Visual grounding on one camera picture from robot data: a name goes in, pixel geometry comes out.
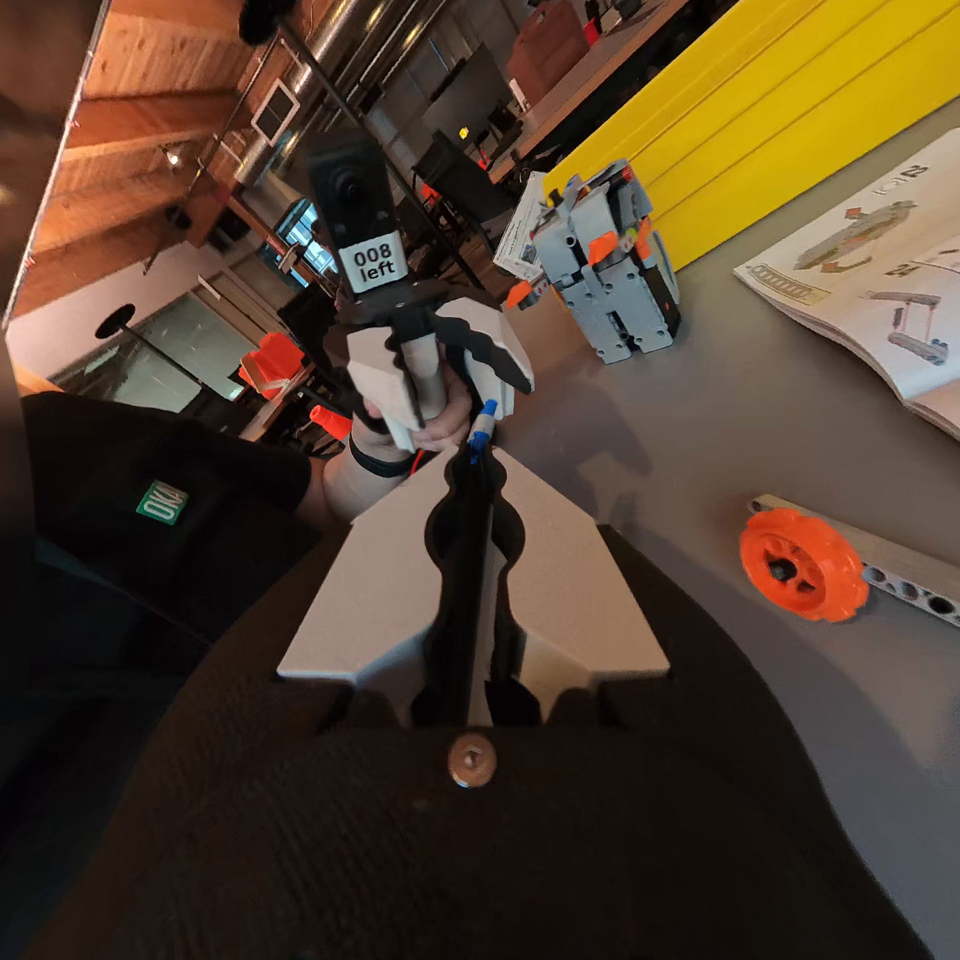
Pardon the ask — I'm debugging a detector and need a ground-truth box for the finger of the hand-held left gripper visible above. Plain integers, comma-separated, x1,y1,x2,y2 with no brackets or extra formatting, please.
437,297,537,417
345,326,425,454

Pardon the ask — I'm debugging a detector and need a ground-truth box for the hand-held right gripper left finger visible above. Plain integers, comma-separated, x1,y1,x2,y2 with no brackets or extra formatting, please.
277,448,474,727

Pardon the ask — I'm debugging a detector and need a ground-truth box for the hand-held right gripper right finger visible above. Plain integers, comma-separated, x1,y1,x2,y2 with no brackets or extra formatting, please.
480,444,672,727

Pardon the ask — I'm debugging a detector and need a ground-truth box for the grey connector with blue pins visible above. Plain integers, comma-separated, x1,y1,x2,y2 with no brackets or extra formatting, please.
467,399,501,468

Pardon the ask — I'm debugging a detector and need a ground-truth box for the person's left forearm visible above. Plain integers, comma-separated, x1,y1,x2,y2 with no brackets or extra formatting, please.
296,442,421,526

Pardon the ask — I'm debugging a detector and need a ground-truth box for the grey desk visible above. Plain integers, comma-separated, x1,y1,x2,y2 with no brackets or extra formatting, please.
480,97,960,960

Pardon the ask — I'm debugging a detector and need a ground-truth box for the wood-edged desk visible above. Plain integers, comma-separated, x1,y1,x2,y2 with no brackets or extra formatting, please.
487,0,744,185

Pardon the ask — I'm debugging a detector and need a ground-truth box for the person's left hand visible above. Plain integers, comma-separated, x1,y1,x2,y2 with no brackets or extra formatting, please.
352,366,476,456

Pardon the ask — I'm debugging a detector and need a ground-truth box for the black wristband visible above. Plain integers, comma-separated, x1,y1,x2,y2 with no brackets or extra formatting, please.
348,429,418,480

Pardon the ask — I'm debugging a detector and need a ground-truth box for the printed instruction sheet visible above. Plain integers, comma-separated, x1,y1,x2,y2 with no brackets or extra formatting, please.
492,171,554,284

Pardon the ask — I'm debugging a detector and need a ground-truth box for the grey orange toy robot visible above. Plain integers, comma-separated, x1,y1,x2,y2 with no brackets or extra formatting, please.
504,159,684,367

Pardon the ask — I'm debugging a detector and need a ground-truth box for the brown bag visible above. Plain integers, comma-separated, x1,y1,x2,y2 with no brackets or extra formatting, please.
508,0,595,106

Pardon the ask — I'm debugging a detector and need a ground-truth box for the orange toy wheel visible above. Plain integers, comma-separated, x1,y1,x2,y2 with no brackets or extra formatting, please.
738,507,873,624

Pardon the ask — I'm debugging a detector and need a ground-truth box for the long grey perforated beam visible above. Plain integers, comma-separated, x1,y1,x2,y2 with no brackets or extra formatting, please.
747,492,960,629

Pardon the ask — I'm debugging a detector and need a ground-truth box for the open instruction booklet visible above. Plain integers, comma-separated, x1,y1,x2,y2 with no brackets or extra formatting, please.
732,127,960,442

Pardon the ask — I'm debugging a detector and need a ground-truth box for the yellow plastic bin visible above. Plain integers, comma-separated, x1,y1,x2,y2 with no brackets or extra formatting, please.
541,0,960,273

